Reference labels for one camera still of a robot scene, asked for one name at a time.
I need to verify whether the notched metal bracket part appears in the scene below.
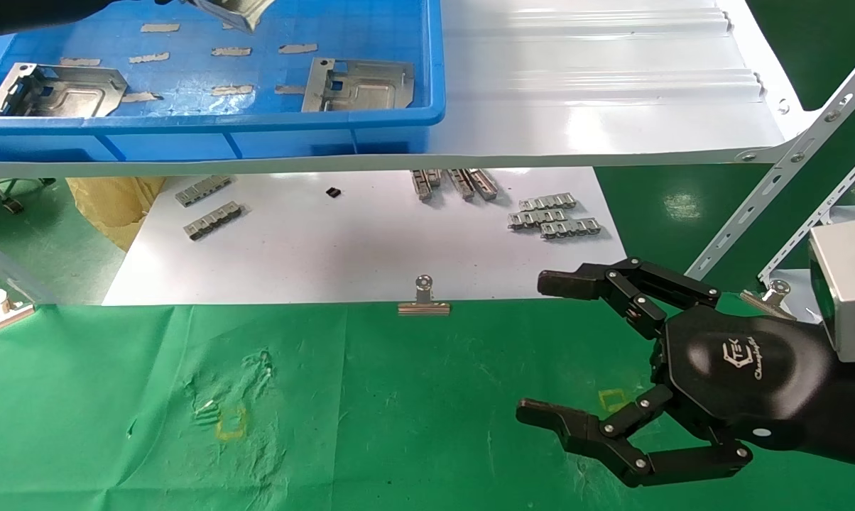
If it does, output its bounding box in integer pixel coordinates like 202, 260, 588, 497
540, 218, 603, 241
184, 201, 246, 241
508, 209, 567, 231
175, 175, 234, 208
518, 193, 578, 212

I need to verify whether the stamped sheet metal plate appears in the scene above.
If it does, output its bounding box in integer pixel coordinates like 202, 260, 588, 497
186, 0, 273, 35
0, 62, 129, 119
301, 57, 415, 113

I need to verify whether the silver binder clip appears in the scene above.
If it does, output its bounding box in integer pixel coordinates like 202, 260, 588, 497
740, 279, 799, 322
398, 275, 452, 317
0, 289, 36, 340

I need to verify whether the beige plastic bag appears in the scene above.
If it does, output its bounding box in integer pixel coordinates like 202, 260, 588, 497
65, 177, 167, 253

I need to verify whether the white lower shelf board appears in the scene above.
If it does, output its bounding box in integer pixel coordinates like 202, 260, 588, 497
103, 167, 628, 307

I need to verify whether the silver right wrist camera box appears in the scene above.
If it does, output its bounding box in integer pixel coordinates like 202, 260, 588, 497
807, 216, 855, 363

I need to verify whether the white shelf board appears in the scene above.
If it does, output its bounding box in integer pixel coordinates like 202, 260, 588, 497
0, 0, 822, 178
103, 167, 628, 307

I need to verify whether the white perforated rack upright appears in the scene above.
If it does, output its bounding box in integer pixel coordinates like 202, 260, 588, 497
0, 227, 55, 306
685, 39, 855, 281

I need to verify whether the green table mat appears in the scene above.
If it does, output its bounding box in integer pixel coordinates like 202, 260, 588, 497
0, 295, 855, 511

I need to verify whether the white upper shelf board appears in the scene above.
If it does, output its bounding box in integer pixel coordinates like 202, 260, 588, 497
0, 0, 822, 178

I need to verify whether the blue plastic bin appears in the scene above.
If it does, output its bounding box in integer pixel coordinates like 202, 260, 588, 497
0, 0, 447, 163

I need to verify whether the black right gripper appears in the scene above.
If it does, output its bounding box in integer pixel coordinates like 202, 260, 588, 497
516, 257, 855, 488

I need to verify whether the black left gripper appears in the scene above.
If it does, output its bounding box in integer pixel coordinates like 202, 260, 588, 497
0, 0, 187, 40

